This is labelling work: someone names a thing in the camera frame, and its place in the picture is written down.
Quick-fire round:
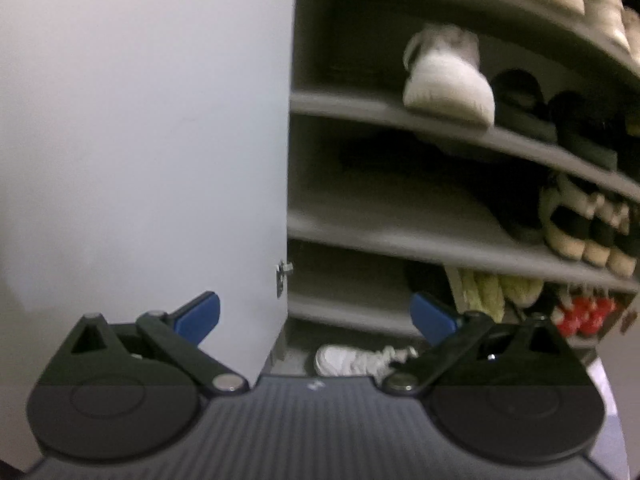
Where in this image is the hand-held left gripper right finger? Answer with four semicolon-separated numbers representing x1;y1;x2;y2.
382;291;573;394

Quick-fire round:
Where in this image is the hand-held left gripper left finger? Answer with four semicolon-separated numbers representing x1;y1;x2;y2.
67;291;249;394

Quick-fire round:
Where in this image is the white lace-up sneaker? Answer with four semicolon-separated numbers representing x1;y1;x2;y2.
314;344;418;377

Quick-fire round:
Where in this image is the grey shoe cabinet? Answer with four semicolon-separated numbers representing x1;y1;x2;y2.
285;0;640;376

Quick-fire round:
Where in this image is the black slide sandal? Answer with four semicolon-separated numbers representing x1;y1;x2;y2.
547;91;621;171
490;70;558;143

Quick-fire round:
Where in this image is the beige lace-up sneaker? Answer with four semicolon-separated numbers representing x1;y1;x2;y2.
402;25;496;128

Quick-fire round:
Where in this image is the green slipper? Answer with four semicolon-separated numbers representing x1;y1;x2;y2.
500;275;546;309
445;266;506;323

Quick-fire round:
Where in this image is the dark shoe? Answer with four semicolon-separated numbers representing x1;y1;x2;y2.
500;175;546;246

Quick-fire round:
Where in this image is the black white high-top sneaker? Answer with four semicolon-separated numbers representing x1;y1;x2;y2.
539;172;596;261
582;195;621;268

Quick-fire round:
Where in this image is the plain white cabinet door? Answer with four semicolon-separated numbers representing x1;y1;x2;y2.
0;0;299;411

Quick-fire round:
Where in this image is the black low sneaker white sole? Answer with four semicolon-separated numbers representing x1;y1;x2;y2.
607;205;640;278

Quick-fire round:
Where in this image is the whitish shoe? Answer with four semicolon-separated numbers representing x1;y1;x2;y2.
622;7;640;68
580;0;631;53

